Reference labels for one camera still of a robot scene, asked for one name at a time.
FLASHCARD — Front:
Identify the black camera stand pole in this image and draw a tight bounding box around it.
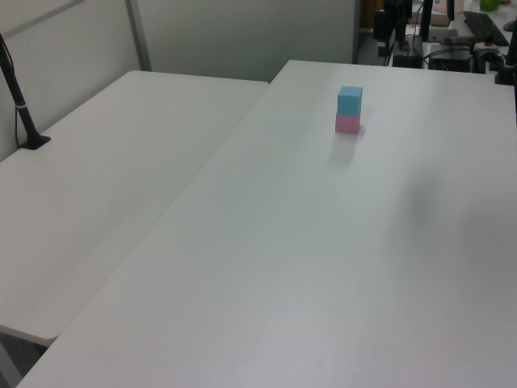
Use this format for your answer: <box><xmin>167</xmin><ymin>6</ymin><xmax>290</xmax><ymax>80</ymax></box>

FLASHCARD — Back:
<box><xmin>0</xmin><ymin>32</ymin><xmax>53</xmax><ymax>151</ymax></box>

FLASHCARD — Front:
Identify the black flat device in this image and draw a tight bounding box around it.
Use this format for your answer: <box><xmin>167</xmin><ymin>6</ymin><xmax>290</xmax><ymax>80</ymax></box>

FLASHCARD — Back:
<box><xmin>392</xmin><ymin>51</ymin><xmax>423</xmax><ymax>69</ymax></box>

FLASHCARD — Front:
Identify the pink cube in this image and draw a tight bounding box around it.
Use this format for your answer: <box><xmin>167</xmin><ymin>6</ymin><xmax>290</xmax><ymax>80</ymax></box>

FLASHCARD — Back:
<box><xmin>334</xmin><ymin>112</ymin><xmax>362</xmax><ymax>134</ymax></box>

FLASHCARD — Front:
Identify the black box speaker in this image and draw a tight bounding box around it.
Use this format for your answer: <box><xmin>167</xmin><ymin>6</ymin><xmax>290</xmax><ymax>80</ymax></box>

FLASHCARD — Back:
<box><xmin>373</xmin><ymin>9</ymin><xmax>391</xmax><ymax>41</ymax></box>

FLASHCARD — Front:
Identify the blue cube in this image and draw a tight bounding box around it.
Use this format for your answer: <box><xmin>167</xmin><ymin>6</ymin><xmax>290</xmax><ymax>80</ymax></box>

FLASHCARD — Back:
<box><xmin>336</xmin><ymin>85</ymin><xmax>364</xmax><ymax>116</ymax></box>

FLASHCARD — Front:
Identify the black keyboard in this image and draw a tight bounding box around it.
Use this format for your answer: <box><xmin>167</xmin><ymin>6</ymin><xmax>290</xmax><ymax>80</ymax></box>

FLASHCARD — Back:
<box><xmin>462</xmin><ymin>11</ymin><xmax>511</xmax><ymax>47</ymax></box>

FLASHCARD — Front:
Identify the black clamp mount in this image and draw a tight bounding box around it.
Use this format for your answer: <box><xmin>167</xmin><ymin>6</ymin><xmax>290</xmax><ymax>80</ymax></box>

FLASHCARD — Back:
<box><xmin>474</xmin><ymin>23</ymin><xmax>517</xmax><ymax>86</ymax></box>

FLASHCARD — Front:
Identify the black monitor stand pole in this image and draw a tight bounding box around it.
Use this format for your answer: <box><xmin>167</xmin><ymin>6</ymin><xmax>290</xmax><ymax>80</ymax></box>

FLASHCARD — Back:
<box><xmin>419</xmin><ymin>0</ymin><xmax>435</xmax><ymax>43</ymax></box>

